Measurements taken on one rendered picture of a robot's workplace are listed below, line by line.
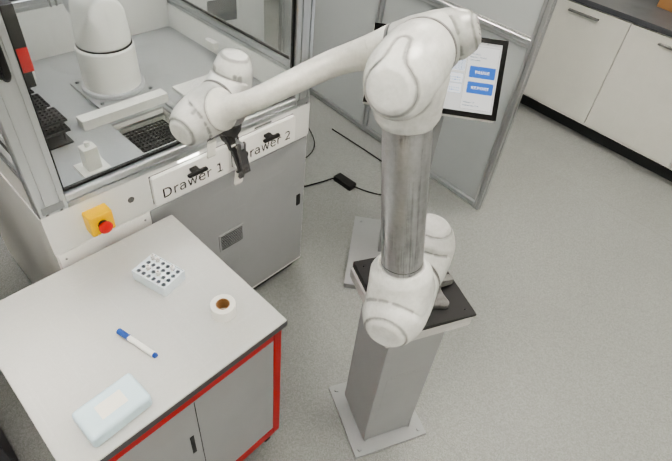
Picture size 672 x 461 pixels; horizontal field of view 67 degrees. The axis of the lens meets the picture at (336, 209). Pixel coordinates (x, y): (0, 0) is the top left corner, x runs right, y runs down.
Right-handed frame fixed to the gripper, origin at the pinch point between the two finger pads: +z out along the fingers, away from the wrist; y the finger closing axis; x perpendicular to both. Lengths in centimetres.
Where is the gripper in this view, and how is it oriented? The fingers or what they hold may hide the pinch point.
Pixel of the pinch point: (224, 167)
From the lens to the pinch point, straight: 162.8
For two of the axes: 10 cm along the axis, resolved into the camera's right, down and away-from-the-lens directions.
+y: -6.9, -6.4, 3.3
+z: -2.2, 6.2, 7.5
